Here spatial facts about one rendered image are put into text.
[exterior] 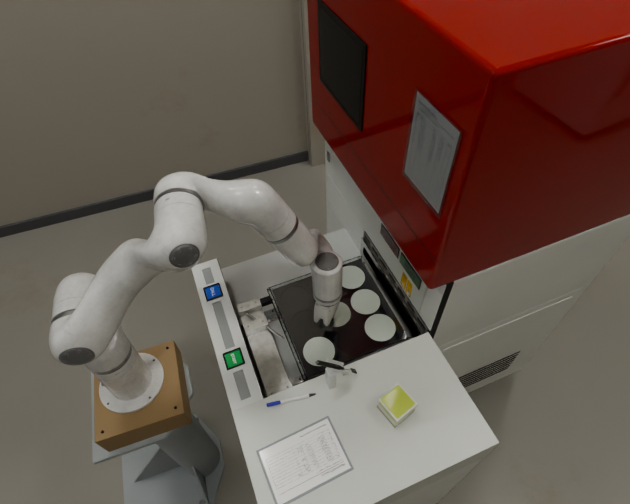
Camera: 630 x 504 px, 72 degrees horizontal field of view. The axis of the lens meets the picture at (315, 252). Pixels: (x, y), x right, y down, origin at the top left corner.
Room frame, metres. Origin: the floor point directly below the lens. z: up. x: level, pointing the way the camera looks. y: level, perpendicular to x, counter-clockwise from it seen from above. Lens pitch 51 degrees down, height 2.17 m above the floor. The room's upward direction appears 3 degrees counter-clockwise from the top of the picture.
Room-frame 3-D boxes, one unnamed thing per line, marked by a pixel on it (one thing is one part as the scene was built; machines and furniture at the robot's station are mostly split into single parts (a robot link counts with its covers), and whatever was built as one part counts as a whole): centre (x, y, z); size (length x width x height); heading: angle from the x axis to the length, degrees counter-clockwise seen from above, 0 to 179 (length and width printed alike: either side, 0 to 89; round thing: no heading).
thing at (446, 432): (0.36, -0.10, 0.89); 0.62 x 0.35 x 0.14; 110
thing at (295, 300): (0.76, -0.06, 0.90); 0.34 x 0.34 x 0.01; 20
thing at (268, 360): (0.65, 0.18, 0.87); 0.36 x 0.08 x 0.03; 20
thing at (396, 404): (0.40, -0.19, 1.00); 0.07 x 0.07 x 0.07; 34
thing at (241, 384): (0.70, 0.30, 0.89); 0.55 x 0.09 x 0.14; 20
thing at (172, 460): (0.52, 0.68, 0.41); 0.51 x 0.44 x 0.82; 106
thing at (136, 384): (0.55, 0.57, 1.01); 0.19 x 0.19 x 0.18
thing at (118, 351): (0.59, 0.58, 1.22); 0.19 x 0.12 x 0.24; 13
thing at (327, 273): (0.70, -0.03, 1.20); 0.09 x 0.08 x 0.13; 10
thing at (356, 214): (1.02, -0.21, 1.02); 0.81 x 0.03 x 0.40; 20
